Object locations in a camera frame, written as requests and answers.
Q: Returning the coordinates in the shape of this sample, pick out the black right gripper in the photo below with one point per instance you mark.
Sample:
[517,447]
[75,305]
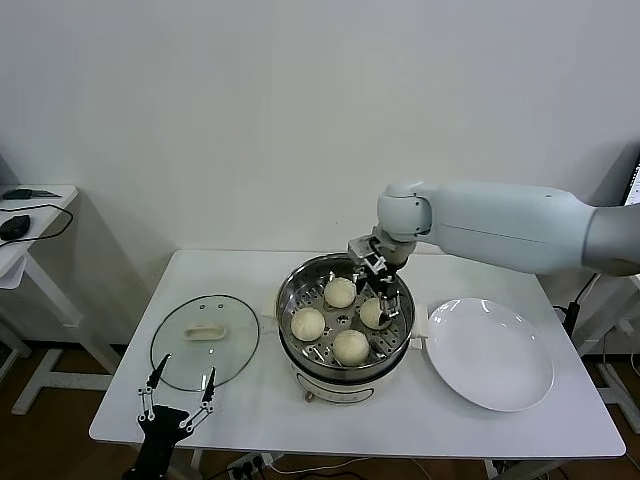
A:
[384,279]

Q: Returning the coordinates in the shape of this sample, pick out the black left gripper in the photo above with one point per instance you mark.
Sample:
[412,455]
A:
[162,429]

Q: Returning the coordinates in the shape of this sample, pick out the white steamed baozi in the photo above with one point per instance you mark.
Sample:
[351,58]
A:
[371,314]
[351,347]
[307,323]
[340,293]

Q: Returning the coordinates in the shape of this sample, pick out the round glass pot lid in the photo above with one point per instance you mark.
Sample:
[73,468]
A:
[205,332]

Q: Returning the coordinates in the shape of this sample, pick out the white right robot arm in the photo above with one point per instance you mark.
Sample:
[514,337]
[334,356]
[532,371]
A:
[500,225]

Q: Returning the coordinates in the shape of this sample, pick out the stainless steel steamer basket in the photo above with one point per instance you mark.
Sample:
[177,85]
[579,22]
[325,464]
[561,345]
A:
[300,285]

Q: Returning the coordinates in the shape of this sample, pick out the white power strip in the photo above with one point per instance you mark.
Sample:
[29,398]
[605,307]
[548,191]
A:
[250,465]

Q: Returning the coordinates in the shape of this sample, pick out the white electric cooker base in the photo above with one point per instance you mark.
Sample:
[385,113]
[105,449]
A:
[340,390]

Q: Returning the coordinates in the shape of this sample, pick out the white round plate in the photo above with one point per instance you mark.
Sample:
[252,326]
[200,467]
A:
[490,355]

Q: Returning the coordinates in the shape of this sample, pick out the white side table with mouse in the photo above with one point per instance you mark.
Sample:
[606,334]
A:
[35,222]

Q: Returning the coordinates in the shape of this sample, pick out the black computer mouse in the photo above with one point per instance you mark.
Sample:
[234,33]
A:
[13,227]

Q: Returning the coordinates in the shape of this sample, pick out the white charger plug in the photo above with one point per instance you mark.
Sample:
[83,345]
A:
[625,328]

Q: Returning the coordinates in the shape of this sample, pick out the green black hand tool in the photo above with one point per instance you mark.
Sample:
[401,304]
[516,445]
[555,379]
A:
[20,194]

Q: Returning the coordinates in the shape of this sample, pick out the grey open laptop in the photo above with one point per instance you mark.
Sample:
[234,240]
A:
[634,185]

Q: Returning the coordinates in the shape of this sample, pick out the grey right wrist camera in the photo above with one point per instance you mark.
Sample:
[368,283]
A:
[365,250]

